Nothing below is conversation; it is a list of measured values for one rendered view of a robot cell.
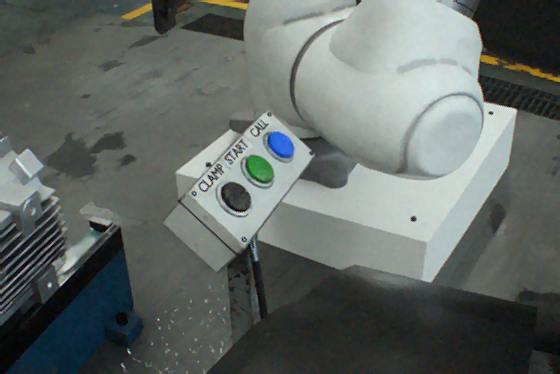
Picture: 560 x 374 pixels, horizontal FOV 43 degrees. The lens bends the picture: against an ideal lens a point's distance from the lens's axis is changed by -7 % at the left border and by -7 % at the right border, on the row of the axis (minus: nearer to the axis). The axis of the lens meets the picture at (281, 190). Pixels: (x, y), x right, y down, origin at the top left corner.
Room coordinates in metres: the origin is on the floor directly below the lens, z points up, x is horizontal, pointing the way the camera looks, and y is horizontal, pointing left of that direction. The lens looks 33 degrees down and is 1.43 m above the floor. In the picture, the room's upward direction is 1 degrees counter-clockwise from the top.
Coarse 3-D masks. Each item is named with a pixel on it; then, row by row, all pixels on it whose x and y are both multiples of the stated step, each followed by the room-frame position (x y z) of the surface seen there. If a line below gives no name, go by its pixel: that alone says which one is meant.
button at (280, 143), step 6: (276, 132) 0.65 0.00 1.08; (270, 138) 0.64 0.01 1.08; (276, 138) 0.64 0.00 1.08; (282, 138) 0.65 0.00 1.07; (288, 138) 0.65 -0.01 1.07; (270, 144) 0.64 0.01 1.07; (276, 144) 0.64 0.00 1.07; (282, 144) 0.64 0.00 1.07; (288, 144) 0.64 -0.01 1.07; (276, 150) 0.63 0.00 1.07; (282, 150) 0.63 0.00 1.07; (288, 150) 0.64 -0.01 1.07; (294, 150) 0.64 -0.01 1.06; (282, 156) 0.63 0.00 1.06; (288, 156) 0.63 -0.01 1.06
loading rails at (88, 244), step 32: (96, 224) 0.71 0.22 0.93; (64, 256) 0.66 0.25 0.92; (96, 256) 0.66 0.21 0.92; (64, 288) 0.60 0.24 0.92; (96, 288) 0.65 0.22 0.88; (128, 288) 0.70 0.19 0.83; (32, 320) 0.54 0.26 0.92; (64, 320) 0.59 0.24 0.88; (96, 320) 0.63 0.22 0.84; (128, 320) 0.66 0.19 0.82; (0, 352) 0.49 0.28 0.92; (32, 352) 0.53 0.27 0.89; (64, 352) 0.57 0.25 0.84
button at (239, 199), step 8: (224, 184) 0.56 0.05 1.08; (232, 184) 0.56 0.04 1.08; (240, 184) 0.57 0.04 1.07; (224, 192) 0.55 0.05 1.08; (232, 192) 0.55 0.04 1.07; (240, 192) 0.56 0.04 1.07; (248, 192) 0.56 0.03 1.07; (224, 200) 0.54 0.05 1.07; (232, 200) 0.54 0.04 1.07; (240, 200) 0.55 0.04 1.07; (248, 200) 0.55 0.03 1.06; (232, 208) 0.54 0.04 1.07; (240, 208) 0.54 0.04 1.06; (248, 208) 0.55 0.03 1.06
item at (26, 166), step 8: (24, 152) 0.60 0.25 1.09; (16, 160) 0.59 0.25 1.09; (24, 160) 0.59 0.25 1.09; (32, 160) 0.60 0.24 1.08; (8, 168) 0.59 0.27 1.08; (16, 168) 0.59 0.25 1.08; (24, 168) 0.58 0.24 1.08; (32, 168) 0.59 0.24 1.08; (40, 168) 0.59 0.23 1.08; (16, 176) 0.59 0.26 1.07; (24, 176) 0.58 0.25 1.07; (32, 176) 0.58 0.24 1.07; (24, 184) 0.58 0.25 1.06; (56, 264) 0.59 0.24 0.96
